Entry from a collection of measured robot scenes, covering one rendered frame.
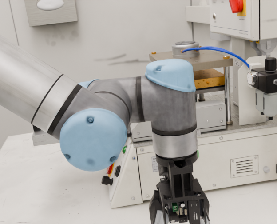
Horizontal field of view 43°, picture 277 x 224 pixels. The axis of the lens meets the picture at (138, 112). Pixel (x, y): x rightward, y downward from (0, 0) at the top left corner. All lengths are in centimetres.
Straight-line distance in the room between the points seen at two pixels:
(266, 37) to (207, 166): 36
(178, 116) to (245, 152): 48
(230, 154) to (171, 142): 44
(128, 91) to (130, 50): 196
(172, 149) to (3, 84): 27
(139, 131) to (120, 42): 162
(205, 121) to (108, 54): 163
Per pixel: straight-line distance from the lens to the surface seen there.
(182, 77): 53
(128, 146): 95
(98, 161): 42
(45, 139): 97
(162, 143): 57
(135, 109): 54
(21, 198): 115
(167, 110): 54
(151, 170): 94
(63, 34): 246
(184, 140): 56
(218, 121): 94
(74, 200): 106
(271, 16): 95
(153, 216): 68
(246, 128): 97
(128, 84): 55
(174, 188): 61
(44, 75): 44
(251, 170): 103
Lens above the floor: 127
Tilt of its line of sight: 17 degrees down
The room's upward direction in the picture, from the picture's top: 6 degrees counter-clockwise
